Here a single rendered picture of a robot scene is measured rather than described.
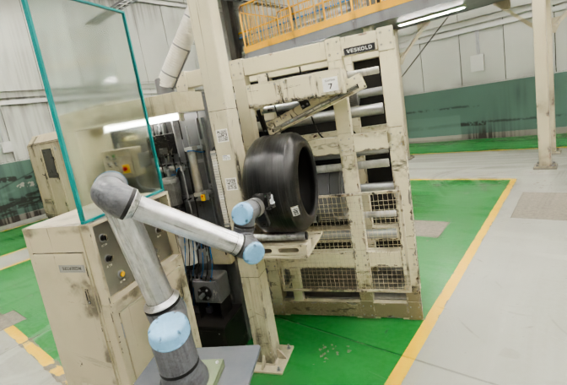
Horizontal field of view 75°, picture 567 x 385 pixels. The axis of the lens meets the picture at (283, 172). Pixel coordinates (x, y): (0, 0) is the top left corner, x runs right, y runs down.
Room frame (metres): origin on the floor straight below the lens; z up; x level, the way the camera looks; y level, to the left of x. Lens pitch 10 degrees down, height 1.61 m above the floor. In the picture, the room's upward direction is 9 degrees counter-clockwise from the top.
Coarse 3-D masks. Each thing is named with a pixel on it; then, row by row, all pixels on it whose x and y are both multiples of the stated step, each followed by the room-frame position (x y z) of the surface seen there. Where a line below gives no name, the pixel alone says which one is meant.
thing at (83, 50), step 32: (32, 0) 1.53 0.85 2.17; (64, 0) 1.67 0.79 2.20; (32, 32) 1.49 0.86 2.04; (64, 32) 1.63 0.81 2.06; (96, 32) 1.80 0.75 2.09; (128, 32) 2.00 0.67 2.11; (64, 64) 1.59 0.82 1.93; (96, 64) 1.76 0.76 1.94; (128, 64) 1.96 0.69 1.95; (64, 96) 1.56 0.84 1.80; (96, 96) 1.71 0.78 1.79; (128, 96) 1.91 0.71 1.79; (64, 128) 1.52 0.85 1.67; (96, 128) 1.67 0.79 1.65; (128, 128) 1.86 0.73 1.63; (64, 160) 1.49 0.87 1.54; (96, 160) 1.63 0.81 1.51; (128, 160) 1.81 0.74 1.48
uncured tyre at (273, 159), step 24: (264, 144) 1.99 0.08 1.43; (288, 144) 1.94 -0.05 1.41; (264, 168) 1.88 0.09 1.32; (288, 168) 1.85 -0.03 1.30; (312, 168) 2.26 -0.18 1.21; (264, 192) 1.85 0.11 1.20; (288, 192) 1.82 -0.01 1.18; (312, 192) 2.29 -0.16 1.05; (288, 216) 1.85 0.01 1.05; (312, 216) 2.04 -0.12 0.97
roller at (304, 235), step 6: (258, 234) 2.03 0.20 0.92; (264, 234) 2.02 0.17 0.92; (270, 234) 2.00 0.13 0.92; (276, 234) 1.99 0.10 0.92; (282, 234) 1.98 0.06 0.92; (288, 234) 1.96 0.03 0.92; (294, 234) 1.95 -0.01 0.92; (300, 234) 1.94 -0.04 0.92; (306, 234) 1.93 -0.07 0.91; (258, 240) 2.02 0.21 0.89; (264, 240) 2.01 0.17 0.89; (270, 240) 2.00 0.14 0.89; (276, 240) 1.98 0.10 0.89; (282, 240) 1.97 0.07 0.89; (288, 240) 1.96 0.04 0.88; (294, 240) 1.96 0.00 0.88
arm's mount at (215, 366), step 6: (204, 360) 1.39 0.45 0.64; (210, 360) 1.38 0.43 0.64; (216, 360) 1.38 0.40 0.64; (222, 360) 1.37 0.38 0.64; (210, 366) 1.35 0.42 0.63; (216, 366) 1.34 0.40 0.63; (222, 366) 1.35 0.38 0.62; (210, 372) 1.31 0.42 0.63; (216, 372) 1.31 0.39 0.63; (210, 378) 1.28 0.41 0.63; (216, 378) 1.29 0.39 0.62; (210, 384) 1.25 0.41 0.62; (216, 384) 1.27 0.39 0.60
